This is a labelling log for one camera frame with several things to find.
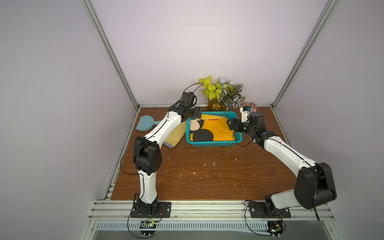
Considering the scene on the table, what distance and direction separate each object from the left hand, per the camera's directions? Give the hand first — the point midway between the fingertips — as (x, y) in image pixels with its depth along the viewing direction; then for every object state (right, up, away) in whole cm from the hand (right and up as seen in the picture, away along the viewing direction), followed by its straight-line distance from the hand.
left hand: (197, 110), depth 91 cm
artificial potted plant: (+15, +9, +1) cm, 18 cm away
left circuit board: (-25, -58, -19) cm, 66 cm away
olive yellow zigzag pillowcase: (-15, -16, +10) cm, 24 cm away
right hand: (+21, -6, -6) cm, 22 cm away
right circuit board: (+38, -58, -21) cm, 72 cm away
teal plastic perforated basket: (+26, -16, +2) cm, 31 cm away
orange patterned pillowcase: (+9, -12, +9) cm, 17 cm away
